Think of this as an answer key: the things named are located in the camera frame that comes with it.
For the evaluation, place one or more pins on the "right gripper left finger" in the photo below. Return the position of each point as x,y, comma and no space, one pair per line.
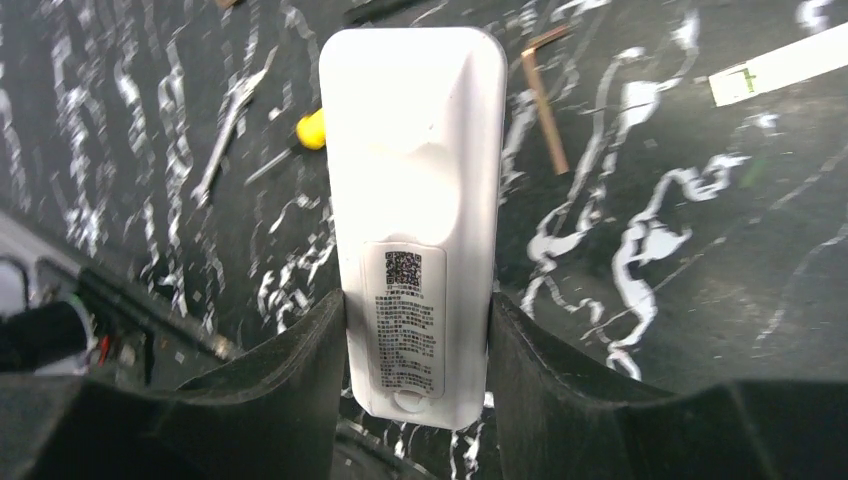
269,414

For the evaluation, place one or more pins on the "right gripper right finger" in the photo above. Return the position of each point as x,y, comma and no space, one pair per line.
562,415

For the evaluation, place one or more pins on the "silver wrench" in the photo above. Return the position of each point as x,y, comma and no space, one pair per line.
240,95

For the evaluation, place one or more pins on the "copper hex key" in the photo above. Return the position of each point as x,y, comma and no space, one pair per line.
545,114

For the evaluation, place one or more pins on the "small black screw bit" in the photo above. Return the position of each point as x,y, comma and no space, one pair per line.
375,10

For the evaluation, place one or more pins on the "yellow handled screwdriver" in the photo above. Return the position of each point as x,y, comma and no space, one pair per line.
309,133

